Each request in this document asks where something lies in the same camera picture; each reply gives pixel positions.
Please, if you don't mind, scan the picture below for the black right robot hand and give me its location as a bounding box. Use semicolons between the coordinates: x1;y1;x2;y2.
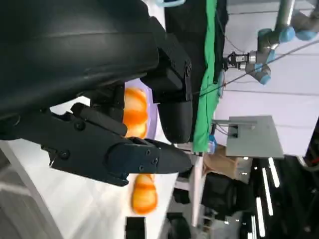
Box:
125;216;147;239

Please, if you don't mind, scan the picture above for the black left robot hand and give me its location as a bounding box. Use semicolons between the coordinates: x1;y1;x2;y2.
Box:
0;0;194;187

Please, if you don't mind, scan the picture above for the white table leg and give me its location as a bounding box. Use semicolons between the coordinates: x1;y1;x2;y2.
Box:
174;151;204;228

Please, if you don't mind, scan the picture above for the lilac plate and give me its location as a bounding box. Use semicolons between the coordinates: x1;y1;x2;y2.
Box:
124;78;160;140

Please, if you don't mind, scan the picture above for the brown cardboard box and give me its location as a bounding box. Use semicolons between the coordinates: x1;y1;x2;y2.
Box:
203;145;254;185

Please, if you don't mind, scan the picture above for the black backdrop cloth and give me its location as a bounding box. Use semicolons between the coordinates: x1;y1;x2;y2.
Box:
164;0;229;97

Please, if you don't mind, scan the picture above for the green cloth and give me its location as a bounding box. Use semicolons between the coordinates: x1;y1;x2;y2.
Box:
192;0;225;154

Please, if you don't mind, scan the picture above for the grey flat panel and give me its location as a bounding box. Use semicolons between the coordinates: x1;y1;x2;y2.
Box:
211;115;285;159

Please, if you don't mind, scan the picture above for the long black cable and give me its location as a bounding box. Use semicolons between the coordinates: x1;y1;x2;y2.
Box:
193;39;319;98

